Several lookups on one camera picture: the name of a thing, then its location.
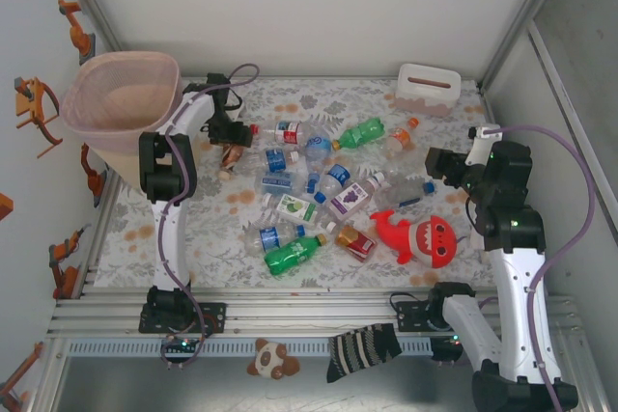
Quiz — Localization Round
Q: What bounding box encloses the brown coffee drink bottle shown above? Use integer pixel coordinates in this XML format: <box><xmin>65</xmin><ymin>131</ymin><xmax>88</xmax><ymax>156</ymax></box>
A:
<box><xmin>218</xmin><ymin>141</ymin><xmax>248</xmax><ymax>178</ymax></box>

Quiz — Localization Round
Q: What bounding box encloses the clear bottle blue label white cap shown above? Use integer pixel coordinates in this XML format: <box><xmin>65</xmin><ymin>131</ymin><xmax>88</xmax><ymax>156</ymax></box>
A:
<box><xmin>239</xmin><ymin>148</ymin><xmax>301</xmax><ymax>176</ymax></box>

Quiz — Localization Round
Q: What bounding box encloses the clear bottle red label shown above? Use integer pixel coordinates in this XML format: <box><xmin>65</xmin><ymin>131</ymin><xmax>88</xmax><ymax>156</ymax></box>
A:
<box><xmin>248</xmin><ymin>120</ymin><xmax>310</xmax><ymax>146</ymax></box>

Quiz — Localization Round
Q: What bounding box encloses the clear bottle wide blue label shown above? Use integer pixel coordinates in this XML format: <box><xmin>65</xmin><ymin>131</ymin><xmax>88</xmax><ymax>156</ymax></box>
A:
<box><xmin>254</xmin><ymin>170</ymin><xmax>320</xmax><ymax>197</ymax></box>

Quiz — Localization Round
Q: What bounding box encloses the clear bottle blue logo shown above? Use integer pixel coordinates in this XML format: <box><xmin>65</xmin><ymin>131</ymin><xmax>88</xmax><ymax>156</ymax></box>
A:
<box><xmin>303</xmin><ymin>131</ymin><xmax>335</xmax><ymax>163</ymax></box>

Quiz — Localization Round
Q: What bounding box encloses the clear bottle green lime label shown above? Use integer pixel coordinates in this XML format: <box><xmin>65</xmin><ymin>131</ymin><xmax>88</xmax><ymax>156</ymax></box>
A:
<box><xmin>262</xmin><ymin>192</ymin><xmax>338</xmax><ymax>233</ymax></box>

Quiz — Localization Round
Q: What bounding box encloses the clear unlabelled bottle blue cap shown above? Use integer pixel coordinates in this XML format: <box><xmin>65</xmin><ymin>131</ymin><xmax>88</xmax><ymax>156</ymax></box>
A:
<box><xmin>375</xmin><ymin>175</ymin><xmax>436</xmax><ymax>211</ymax></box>

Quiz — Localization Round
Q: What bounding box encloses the clear bottle orange cap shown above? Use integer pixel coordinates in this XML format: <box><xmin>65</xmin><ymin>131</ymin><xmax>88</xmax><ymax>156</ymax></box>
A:
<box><xmin>384</xmin><ymin>116</ymin><xmax>421</xmax><ymax>155</ymax></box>

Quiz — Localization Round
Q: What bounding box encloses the green bottle yellow cap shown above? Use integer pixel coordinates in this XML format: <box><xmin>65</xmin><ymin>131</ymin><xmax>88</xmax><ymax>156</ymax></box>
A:
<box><xmin>331</xmin><ymin>116</ymin><xmax>387</xmax><ymax>151</ymax></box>
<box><xmin>264</xmin><ymin>233</ymin><xmax>329</xmax><ymax>279</ymax></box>

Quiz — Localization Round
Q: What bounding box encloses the clear bottle purple grape label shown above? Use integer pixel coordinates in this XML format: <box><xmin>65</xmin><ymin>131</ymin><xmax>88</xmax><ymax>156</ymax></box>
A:
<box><xmin>329</xmin><ymin>171</ymin><xmax>388</xmax><ymax>220</ymax></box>

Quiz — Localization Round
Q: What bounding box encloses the beige ribbed waste bin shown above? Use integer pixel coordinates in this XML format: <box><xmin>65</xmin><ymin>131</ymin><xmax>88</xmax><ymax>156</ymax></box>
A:
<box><xmin>60</xmin><ymin>50</ymin><xmax>184</xmax><ymax>190</ymax></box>

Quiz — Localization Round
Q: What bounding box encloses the pink plastic bin liner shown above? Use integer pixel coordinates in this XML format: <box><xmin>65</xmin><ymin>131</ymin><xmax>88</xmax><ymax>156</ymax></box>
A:
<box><xmin>60</xmin><ymin>50</ymin><xmax>184</xmax><ymax>146</ymax></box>

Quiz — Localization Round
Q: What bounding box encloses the white tissue box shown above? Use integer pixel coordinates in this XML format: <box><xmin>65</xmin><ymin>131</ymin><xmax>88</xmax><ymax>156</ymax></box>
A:
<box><xmin>393</xmin><ymin>62</ymin><xmax>463</xmax><ymax>118</ymax></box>

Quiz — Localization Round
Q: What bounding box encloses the floral patterned tablecloth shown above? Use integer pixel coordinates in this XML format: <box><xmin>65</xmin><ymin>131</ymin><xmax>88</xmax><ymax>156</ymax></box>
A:
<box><xmin>91</xmin><ymin>76</ymin><xmax>503</xmax><ymax>290</ymax></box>

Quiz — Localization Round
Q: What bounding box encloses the red shark plush toy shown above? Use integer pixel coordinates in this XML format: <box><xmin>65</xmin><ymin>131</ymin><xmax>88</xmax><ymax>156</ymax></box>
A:
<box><xmin>369</xmin><ymin>208</ymin><xmax>459</xmax><ymax>269</ymax></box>

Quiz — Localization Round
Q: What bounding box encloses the small controller circuit board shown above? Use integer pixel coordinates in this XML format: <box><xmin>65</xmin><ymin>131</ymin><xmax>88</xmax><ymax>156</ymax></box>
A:
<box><xmin>434</xmin><ymin>334</ymin><xmax>479</xmax><ymax>350</ymax></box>
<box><xmin>161</xmin><ymin>337</ymin><xmax>204</xmax><ymax>353</ymax></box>

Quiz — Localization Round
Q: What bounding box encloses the orange claw gripper model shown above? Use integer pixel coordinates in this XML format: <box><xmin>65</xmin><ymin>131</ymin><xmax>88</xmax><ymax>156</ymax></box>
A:
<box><xmin>13</xmin><ymin>76</ymin><xmax>64</xmax><ymax>159</ymax></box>

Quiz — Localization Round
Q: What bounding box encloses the brown panda plush toy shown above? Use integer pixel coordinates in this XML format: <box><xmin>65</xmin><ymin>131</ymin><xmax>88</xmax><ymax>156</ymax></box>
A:
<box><xmin>246</xmin><ymin>338</ymin><xmax>301</xmax><ymax>379</ymax></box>

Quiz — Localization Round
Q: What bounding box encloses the black striped sock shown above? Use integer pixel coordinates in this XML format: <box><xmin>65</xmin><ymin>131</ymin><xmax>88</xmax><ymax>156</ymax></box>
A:
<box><xmin>325</xmin><ymin>322</ymin><xmax>404</xmax><ymax>384</ymax></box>

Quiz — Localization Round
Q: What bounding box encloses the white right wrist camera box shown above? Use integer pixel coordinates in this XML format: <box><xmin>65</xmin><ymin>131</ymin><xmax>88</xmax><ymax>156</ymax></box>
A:
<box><xmin>468</xmin><ymin>124</ymin><xmax>502</xmax><ymax>168</ymax></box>

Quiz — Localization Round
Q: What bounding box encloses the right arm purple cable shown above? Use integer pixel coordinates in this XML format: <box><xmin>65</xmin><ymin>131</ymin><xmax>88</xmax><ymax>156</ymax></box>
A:
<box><xmin>482</xmin><ymin>123</ymin><xmax>595</xmax><ymax>412</ymax></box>

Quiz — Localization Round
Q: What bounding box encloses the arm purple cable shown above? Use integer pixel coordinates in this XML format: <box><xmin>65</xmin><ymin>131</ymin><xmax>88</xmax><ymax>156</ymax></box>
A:
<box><xmin>158</xmin><ymin>63</ymin><xmax>262</xmax><ymax>370</ymax></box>
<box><xmin>482</xmin><ymin>123</ymin><xmax>595</xmax><ymax>412</ymax></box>

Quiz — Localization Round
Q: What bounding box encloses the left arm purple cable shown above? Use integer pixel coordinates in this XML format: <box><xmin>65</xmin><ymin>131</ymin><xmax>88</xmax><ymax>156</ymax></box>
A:
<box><xmin>158</xmin><ymin>63</ymin><xmax>262</xmax><ymax>370</ymax></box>

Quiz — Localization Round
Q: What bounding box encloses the aluminium rail base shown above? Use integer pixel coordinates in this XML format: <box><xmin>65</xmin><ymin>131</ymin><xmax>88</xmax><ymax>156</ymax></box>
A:
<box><xmin>47</xmin><ymin>286</ymin><xmax>585</xmax><ymax>339</ymax></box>

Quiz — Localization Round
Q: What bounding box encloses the slotted grey cable tray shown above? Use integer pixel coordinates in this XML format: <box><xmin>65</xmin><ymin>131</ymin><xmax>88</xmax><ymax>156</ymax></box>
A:
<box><xmin>65</xmin><ymin>338</ymin><xmax>435</xmax><ymax>359</ymax></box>

